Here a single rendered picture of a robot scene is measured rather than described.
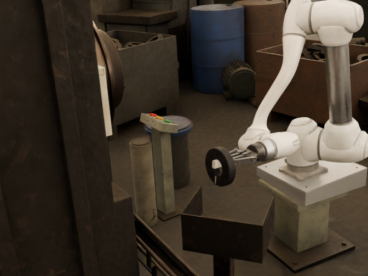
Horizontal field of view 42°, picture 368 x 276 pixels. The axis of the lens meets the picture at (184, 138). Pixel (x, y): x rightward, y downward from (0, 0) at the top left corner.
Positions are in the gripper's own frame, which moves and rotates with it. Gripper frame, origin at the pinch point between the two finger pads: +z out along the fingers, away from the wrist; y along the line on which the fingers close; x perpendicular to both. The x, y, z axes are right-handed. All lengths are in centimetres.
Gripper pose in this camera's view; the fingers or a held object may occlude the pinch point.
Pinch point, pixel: (220, 162)
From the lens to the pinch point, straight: 188.1
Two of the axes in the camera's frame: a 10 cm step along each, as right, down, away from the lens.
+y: -5.7, -2.8, 7.7
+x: 0.0, -9.4, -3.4
